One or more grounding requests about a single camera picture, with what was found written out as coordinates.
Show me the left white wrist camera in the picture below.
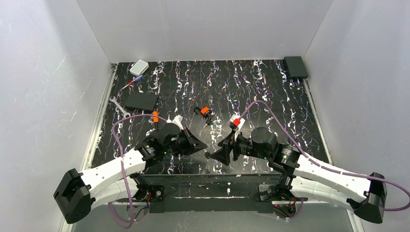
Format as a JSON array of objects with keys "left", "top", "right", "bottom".
[{"left": 166, "top": 115, "right": 184, "bottom": 130}]

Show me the left aluminium rail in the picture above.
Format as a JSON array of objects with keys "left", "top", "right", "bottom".
[{"left": 59, "top": 63, "right": 117, "bottom": 232}]

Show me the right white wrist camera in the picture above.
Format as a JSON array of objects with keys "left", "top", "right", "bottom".
[{"left": 229, "top": 115, "right": 245, "bottom": 141}]

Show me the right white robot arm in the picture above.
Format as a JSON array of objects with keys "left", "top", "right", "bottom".
[{"left": 205, "top": 127, "right": 387, "bottom": 224}]

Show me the orange black padlock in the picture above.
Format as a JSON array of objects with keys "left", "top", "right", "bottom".
[{"left": 194, "top": 107, "right": 211, "bottom": 117}]

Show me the orange handled screwdriver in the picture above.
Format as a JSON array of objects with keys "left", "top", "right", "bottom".
[{"left": 152, "top": 111, "right": 159, "bottom": 131}]

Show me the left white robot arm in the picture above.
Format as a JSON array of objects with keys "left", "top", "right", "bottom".
[{"left": 53, "top": 123, "right": 207, "bottom": 224}]

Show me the silver wrench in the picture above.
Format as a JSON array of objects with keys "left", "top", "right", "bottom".
[{"left": 109, "top": 97, "right": 131, "bottom": 118}]

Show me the black front base bar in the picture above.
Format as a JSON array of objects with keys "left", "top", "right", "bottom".
[{"left": 129, "top": 174, "right": 291, "bottom": 213}]

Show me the right aluminium rail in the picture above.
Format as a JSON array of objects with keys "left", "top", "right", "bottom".
[{"left": 303, "top": 80, "right": 364, "bottom": 232}]

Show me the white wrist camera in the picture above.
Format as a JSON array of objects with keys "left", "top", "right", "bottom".
[
  {"left": 229, "top": 115, "right": 245, "bottom": 141},
  {"left": 166, "top": 115, "right": 184, "bottom": 130}
]

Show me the black flat box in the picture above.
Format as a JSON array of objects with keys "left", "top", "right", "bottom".
[{"left": 124, "top": 92, "right": 159, "bottom": 112}]

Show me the red blue screwdriver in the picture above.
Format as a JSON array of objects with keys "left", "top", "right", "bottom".
[{"left": 120, "top": 74, "right": 144, "bottom": 90}]

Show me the white rounded box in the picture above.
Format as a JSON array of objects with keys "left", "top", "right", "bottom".
[{"left": 129, "top": 59, "right": 149, "bottom": 76}]

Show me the black box in corner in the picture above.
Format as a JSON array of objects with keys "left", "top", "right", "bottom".
[{"left": 283, "top": 56, "right": 308, "bottom": 80}]

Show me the aluminium rail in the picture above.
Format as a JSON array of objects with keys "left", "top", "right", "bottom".
[
  {"left": 59, "top": 63, "right": 117, "bottom": 232},
  {"left": 303, "top": 80, "right": 364, "bottom": 232}
]

